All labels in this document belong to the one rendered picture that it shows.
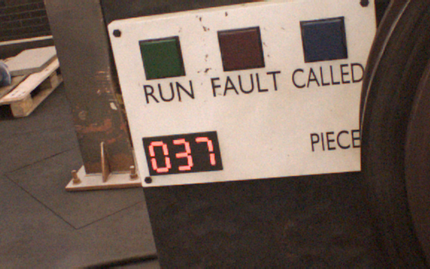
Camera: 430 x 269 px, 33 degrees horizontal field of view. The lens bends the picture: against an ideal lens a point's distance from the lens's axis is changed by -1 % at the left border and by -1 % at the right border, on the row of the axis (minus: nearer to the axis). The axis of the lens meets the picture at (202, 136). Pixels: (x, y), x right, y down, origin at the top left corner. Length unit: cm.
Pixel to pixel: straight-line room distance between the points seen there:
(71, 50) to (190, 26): 273
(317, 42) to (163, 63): 15
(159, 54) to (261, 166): 15
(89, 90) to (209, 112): 274
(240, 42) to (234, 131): 9
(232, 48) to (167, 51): 6
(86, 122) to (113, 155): 20
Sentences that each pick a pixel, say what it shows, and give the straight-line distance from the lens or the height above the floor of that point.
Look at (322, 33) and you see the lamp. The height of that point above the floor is 121.
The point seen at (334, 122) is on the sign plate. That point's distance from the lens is 72.
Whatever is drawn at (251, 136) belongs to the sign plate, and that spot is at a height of 111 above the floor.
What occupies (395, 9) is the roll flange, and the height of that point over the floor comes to 124.
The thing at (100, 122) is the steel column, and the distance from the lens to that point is 350.
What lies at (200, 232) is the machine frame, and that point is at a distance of 82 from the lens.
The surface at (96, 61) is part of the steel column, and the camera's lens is 340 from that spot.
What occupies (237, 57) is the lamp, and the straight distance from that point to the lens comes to 70.
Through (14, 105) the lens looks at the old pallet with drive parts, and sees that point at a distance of 496.
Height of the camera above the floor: 137
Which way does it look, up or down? 21 degrees down
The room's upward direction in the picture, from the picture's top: 10 degrees counter-clockwise
